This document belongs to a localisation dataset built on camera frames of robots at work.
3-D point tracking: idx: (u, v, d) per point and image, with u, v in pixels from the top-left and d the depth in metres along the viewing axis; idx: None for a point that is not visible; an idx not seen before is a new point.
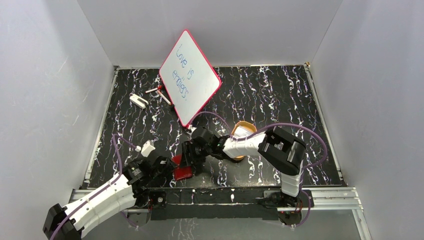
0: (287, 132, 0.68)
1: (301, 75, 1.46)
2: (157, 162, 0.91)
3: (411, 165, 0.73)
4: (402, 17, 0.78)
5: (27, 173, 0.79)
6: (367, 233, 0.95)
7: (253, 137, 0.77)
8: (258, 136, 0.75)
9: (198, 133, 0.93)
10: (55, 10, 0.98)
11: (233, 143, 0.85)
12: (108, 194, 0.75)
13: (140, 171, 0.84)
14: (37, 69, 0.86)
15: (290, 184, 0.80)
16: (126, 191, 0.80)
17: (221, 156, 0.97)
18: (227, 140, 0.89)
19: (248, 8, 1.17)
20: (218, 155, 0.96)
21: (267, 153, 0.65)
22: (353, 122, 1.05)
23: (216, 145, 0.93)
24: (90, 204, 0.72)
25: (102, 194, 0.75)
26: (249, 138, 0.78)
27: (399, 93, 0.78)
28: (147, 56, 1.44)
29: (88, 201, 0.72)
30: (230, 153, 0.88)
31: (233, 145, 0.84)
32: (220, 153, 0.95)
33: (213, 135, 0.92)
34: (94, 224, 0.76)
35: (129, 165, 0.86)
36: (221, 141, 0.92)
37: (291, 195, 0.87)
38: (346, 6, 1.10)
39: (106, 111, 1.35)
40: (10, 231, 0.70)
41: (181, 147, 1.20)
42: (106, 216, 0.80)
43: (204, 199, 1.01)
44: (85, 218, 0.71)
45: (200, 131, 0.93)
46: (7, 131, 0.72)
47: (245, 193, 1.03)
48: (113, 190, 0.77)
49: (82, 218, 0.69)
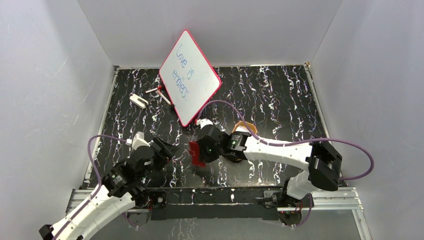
0: (333, 147, 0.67)
1: (301, 75, 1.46)
2: (140, 164, 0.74)
3: (411, 165, 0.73)
4: (402, 18, 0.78)
5: (27, 173, 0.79)
6: (367, 233, 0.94)
7: (293, 146, 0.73)
8: (300, 147, 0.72)
9: (205, 132, 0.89)
10: (55, 9, 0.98)
11: (261, 146, 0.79)
12: (89, 209, 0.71)
13: (122, 177, 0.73)
14: (37, 69, 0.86)
15: (303, 190, 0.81)
16: (110, 202, 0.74)
17: (236, 156, 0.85)
18: (248, 140, 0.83)
19: (248, 7, 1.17)
20: (233, 156, 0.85)
21: (319, 172, 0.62)
22: (353, 122, 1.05)
23: (227, 143, 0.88)
24: (73, 223, 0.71)
25: (83, 212, 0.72)
26: (288, 145, 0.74)
27: (400, 92, 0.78)
28: (147, 56, 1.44)
29: (70, 220, 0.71)
30: (250, 156, 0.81)
31: (262, 150, 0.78)
32: (233, 152, 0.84)
33: (223, 133, 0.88)
34: (93, 231, 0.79)
35: (112, 171, 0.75)
36: (235, 139, 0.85)
37: (295, 198, 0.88)
38: (347, 7, 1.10)
39: (106, 111, 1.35)
40: (10, 231, 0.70)
41: (181, 147, 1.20)
42: (107, 221, 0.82)
43: (204, 199, 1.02)
44: (74, 235, 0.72)
45: (208, 130, 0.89)
46: (8, 131, 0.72)
47: (245, 193, 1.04)
48: (94, 205, 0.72)
49: (69, 236, 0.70)
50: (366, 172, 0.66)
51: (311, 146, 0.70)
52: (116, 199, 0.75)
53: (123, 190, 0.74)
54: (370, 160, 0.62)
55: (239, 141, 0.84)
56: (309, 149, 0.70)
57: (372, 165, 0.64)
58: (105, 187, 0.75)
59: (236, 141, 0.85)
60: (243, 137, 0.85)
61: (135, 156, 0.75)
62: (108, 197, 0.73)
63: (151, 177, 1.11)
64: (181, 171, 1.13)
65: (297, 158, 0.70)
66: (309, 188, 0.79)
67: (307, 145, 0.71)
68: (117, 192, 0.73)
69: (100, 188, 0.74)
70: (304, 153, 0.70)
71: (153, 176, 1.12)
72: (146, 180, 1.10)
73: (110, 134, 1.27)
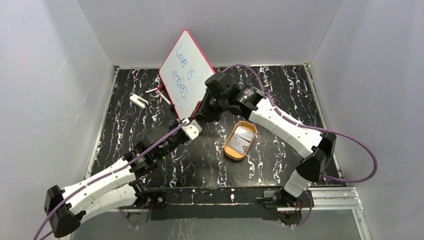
0: None
1: (301, 75, 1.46)
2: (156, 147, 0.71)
3: (411, 165, 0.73)
4: (403, 18, 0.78)
5: (27, 174, 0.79)
6: (367, 233, 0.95)
7: (305, 130, 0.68)
8: (310, 133, 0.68)
9: (214, 78, 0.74)
10: (55, 10, 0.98)
11: (272, 114, 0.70)
12: (107, 181, 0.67)
13: (144, 158, 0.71)
14: (37, 69, 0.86)
15: (297, 186, 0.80)
16: (129, 180, 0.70)
17: (239, 112, 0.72)
18: (260, 102, 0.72)
19: (249, 7, 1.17)
20: (236, 110, 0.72)
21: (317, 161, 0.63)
22: (353, 122, 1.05)
23: (235, 96, 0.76)
24: (88, 190, 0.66)
25: (101, 181, 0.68)
26: (300, 127, 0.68)
27: (400, 93, 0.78)
28: (147, 56, 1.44)
29: (86, 186, 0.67)
30: (256, 121, 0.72)
31: (270, 118, 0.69)
32: (238, 106, 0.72)
33: (233, 84, 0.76)
34: (95, 211, 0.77)
35: (134, 151, 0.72)
36: (247, 94, 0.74)
37: (292, 195, 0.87)
38: (347, 7, 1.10)
39: (106, 111, 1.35)
40: (9, 231, 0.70)
41: (186, 150, 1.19)
42: (106, 208, 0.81)
43: (204, 199, 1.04)
44: (83, 204, 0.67)
45: (217, 76, 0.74)
46: (7, 131, 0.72)
47: (245, 193, 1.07)
48: (113, 177, 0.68)
49: (79, 203, 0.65)
50: (371, 174, 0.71)
51: (321, 138, 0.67)
52: (133, 178, 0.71)
53: (143, 172, 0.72)
54: (375, 164, 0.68)
55: (250, 97, 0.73)
56: (318, 138, 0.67)
57: (373, 172, 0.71)
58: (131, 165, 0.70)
59: (247, 96, 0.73)
60: (255, 96, 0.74)
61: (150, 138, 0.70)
62: (130, 173, 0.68)
63: (151, 177, 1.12)
64: (181, 171, 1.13)
65: (304, 144, 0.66)
66: (301, 183, 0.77)
67: (319, 134, 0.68)
68: (138, 173, 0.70)
69: (126, 166, 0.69)
70: (312, 140, 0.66)
71: (153, 176, 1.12)
72: (146, 180, 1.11)
73: (110, 134, 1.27)
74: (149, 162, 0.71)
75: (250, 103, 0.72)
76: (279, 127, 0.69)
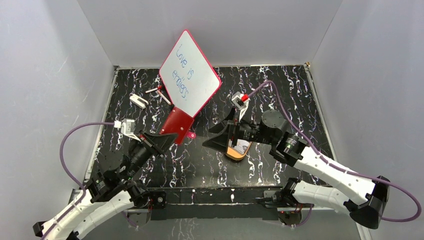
0: None
1: (301, 75, 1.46)
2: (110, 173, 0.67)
3: (411, 165, 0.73)
4: (403, 18, 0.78)
5: (27, 173, 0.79)
6: (367, 233, 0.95)
7: (355, 177, 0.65)
8: (361, 180, 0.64)
9: (273, 121, 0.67)
10: (55, 10, 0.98)
11: (319, 162, 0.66)
12: (73, 214, 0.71)
13: (105, 183, 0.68)
14: (37, 69, 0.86)
15: (315, 200, 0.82)
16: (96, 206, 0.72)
17: (284, 160, 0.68)
18: (305, 150, 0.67)
19: (249, 7, 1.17)
20: (279, 158, 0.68)
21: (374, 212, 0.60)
22: (353, 122, 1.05)
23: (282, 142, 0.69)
24: (60, 225, 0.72)
25: (68, 214, 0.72)
26: (350, 174, 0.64)
27: (399, 93, 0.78)
28: (147, 56, 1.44)
29: (57, 222, 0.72)
30: (301, 168, 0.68)
31: (317, 167, 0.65)
32: (283, 155, 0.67)
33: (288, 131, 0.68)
34: (90, 227, 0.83)
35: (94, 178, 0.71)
36: (290, 142, 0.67)
37: (298, 199, 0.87)
38: (347, 7, 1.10)
39: (106, 111, 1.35)
40: (10, 231, 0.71)
41: (186, 151, 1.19)
42: (103, 220, 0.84)
43: (203, 199, 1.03)
44: (64, 233, 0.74)
45: (278, 121, 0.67)
46: (7, 131, 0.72)
47: (245, 193, 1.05)
48: (78, 209, 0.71)
49: (56, 236, 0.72)
50: (412, 217, 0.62)
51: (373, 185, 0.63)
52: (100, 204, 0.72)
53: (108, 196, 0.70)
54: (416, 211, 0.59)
55: (294, 146, 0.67)
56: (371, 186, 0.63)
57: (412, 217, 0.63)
58: (90, 193, 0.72)
59: (290, 144, 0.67)
60: (299, 143, 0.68)
61: (103, 166, 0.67)
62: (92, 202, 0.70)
63: (151, 177, 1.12)
64: (180, 171, 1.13)
65: (357, 191, 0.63)
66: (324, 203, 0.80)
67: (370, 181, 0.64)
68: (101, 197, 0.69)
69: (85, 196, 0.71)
70: (365, 189, 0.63)
71: (153, 176, 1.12)
72: (146, 180, 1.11)
73: (110, 133, 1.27)
74: (111, 185, 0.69)
75: (294, 151, 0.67)
76: (328, 175, 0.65)
